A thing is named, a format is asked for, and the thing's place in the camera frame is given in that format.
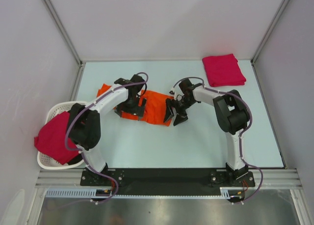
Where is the magenta t shirt in basket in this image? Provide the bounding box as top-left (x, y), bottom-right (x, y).
top-left (34, 112), bottom-right (79, 165)

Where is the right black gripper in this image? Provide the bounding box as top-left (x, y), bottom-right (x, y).
top-left (163, 97), bottom-right (195, 126)

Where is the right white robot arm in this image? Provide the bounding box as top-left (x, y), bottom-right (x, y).
top-left (163, 78), bottom-right (252, 186)

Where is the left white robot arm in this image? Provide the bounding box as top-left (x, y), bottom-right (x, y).
top-left (64, 72), bottom-right (149, 186)

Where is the orange t shirt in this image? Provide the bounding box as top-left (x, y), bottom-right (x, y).
top-left (96, 83), bottom-right (177, 127)

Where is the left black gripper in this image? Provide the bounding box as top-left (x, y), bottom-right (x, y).
top-left (115, 95), bottom-right (146, 120)

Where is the folded magenta t shirt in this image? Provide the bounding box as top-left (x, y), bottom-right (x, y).
top-left (202, 54), bottom-right (247, 87)

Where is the grey slotted cable duct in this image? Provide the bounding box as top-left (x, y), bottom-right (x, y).
top-left (46, 188), bottom-right (242, 199)

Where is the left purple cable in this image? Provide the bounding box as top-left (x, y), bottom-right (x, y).
top-left (46, 72), bottom-right (150, 208)

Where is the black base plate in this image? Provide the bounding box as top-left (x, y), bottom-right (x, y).
top-left (80, 168), bottom-right (255, 197)

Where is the black garment in basket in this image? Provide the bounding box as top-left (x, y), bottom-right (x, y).
top-left (67, 154), bottom-right (82, 165)

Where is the aluminium frame rail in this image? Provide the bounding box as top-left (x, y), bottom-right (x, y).
top-left (35, 169), bottom-right (302, 189)

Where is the white plastic laundry basket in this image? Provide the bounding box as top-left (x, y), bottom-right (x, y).
top-left (37, 101), bottom-right (86, 170)

